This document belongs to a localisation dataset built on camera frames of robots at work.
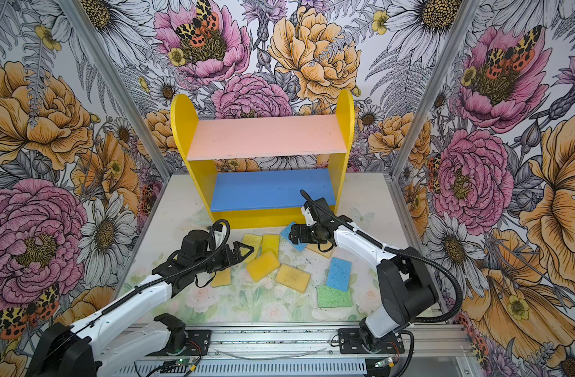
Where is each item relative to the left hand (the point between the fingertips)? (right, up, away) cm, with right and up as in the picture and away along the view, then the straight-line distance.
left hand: (245, 259), depth 81 cm
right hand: (+19, +4, +6) cm, 20 cm away
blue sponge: (+13, +7, +18) cm, 23 cm away
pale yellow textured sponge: (0, +3, +16) cm, 16 cm away
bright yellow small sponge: (+7, +3, +16) cm, 18 cm away
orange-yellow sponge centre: (+16, -8, +6) cm, 19 cm away
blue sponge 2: (+33, -7, +6) cm, 34 cm away
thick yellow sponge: (+5, -4, +9) cm, 11 cm away
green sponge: (+29, -13, +1) cm, 32 cm away
